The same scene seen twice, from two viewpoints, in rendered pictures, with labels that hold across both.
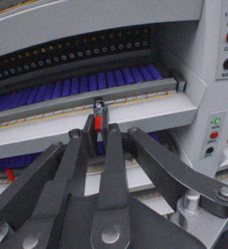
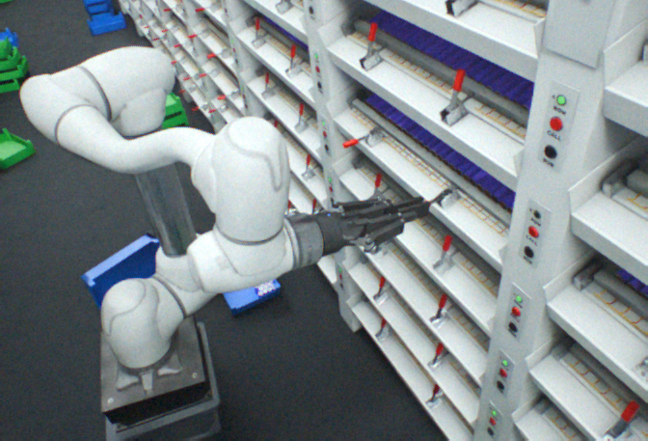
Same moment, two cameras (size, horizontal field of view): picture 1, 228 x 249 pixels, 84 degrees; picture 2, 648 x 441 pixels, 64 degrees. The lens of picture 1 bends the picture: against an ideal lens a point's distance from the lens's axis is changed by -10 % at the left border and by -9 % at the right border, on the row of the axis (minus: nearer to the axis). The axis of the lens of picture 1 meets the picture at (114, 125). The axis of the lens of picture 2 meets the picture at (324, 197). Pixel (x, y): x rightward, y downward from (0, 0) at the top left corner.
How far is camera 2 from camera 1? 86 cm
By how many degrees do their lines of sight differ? 54
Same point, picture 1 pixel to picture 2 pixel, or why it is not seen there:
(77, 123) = (429, 191)
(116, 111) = (458, 207)
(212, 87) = (516, 260)
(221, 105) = (525, 287)
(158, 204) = (475, 356)
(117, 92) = (470, 194)
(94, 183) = (427, 250)
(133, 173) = (460, 278)
